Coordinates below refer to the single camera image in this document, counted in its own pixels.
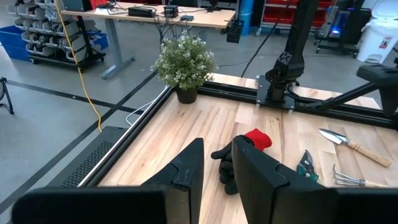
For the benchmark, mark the black aluminium station frame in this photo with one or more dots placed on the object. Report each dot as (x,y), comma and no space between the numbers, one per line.
(230,91)

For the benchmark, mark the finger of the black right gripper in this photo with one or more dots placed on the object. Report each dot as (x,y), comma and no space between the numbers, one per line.
(392,101)

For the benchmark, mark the blue storage bin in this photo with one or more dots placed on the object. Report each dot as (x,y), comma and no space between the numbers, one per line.
(12,42)

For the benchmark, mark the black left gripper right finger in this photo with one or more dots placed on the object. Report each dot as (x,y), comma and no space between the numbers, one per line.
(267,193)

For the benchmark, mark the potted green plant black pot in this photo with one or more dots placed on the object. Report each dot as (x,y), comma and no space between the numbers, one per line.
(185,62)

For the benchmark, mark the rack of grey bins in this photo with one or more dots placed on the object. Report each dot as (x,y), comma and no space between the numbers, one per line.
(71,43)

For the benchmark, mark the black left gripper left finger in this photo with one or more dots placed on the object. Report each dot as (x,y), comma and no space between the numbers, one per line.
(174,199)

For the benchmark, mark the black desk device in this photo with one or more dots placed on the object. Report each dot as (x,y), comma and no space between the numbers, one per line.
(141,12)
(171,11)

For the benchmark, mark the blue cylinder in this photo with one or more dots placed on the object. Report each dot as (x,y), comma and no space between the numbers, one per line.
(246,15)

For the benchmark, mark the white trash bin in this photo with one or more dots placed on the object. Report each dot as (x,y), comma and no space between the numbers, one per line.
(379,34)

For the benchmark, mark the black vented box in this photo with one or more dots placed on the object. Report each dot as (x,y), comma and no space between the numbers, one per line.
(90,158)

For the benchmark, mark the black equipment cart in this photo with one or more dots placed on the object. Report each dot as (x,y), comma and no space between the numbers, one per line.
(348,28)

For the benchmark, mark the wooden desk grey legs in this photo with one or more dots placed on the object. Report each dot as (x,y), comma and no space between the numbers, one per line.
(205,18)

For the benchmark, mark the red and black gardening glove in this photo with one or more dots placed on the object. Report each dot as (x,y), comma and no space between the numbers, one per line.
(259,140)

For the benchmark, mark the red shelf rack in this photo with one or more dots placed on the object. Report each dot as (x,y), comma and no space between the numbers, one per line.
(280,14)

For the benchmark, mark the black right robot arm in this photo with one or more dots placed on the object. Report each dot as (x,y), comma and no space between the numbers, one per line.
(290,59)

